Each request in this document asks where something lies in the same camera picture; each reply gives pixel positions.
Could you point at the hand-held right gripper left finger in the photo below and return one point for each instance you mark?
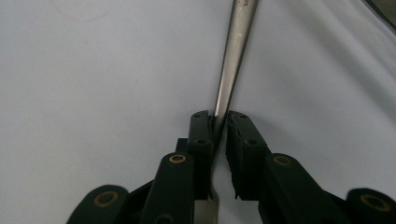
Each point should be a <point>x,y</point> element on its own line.
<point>202,149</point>

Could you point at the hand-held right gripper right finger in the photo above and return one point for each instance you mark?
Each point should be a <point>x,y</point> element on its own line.
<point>246,155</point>

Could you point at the silver metal knife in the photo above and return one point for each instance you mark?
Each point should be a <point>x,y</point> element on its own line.
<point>236,46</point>

